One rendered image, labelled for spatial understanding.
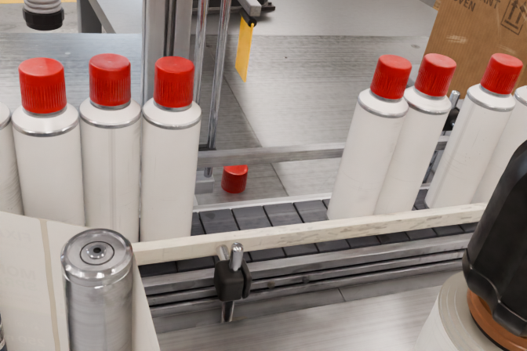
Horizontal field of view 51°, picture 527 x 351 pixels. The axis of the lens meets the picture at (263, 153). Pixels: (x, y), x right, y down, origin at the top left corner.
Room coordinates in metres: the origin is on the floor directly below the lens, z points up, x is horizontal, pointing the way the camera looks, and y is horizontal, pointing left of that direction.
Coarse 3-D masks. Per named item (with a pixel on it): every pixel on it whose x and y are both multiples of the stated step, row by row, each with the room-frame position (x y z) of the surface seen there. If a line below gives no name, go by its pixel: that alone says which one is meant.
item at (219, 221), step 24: (192, 216) 0.46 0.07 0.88; (216, 216) 0.47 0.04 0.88; (240, 216) 0.47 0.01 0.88; (264, 216) 0.48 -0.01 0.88; (288, 216) 0.49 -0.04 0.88; (312, 216) 0.49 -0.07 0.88; (336, 240) 0.46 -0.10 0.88; (360, 240) 0.47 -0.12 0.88; (384, 240) 0.48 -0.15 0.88; (408, 240) 0.48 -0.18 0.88; (168, 264) 0.38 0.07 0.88; (192, 264) 0.39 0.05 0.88
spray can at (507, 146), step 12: (516, 96) 0.57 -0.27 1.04; (516, 108) 0.56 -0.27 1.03; (516, 120) 0.56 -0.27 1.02; (504, 132) 0.56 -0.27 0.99; (516, 132) 0.55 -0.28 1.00; (504, 144) 0.56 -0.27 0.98; (516, 144) 0.55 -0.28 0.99; (492, 156) 0.57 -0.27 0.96; (504, 156) 0.55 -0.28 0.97; (492, 168) 0.56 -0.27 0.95; (504, 168) 0.55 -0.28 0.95; (492, 180) 0.55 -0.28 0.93; (480, 192) 0.56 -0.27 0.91; (492, 192) 0.55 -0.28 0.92
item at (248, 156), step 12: (312, 144) 0.52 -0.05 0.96; (324, 144) 0.52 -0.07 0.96; (336, 144) 0.53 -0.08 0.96; (444, 144) 0.58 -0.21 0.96; (204, 156) 0.46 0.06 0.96; (216, 156) 0.47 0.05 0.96; (228, 156) 0.47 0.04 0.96; (240, 156) 0.48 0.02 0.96; (252, 156) 0.48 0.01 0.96; (264, 156) 0.49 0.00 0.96; (276, 156) 0.49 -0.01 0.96; (288, 156) 0.50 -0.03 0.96; (300, 156) 0.50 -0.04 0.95; (312, 156) 0.51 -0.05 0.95; (324, 156) 0.52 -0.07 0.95; (336, 156) 0.52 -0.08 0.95
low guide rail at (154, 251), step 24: (384, 216) 0.47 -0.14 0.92; (408, 216) 0.48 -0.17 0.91; (432, 216) 0.49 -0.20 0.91; (456, 216) 0.50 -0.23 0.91; (480, 216) 0.52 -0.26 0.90; (168, 240) 0.38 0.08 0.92; (192, 240) 0.39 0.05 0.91; (216, 240) 0.39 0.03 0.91; (240, 240) 0.40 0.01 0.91; (264, 240) 0.41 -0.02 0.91; (288, 240) 0.42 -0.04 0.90; (312, 240) 0.43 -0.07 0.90; (144, 264) 0.36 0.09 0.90
